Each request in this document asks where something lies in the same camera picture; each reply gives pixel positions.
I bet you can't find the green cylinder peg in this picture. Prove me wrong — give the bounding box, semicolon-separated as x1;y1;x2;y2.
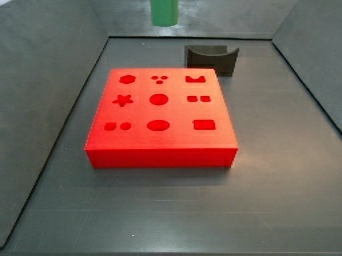
150;0;179;27

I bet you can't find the red foam shape-sorter block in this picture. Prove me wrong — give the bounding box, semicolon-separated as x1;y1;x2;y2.
84;68;238;168

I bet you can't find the dark grey curved holder block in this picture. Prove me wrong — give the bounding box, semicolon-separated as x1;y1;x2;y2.
185;45;239;77

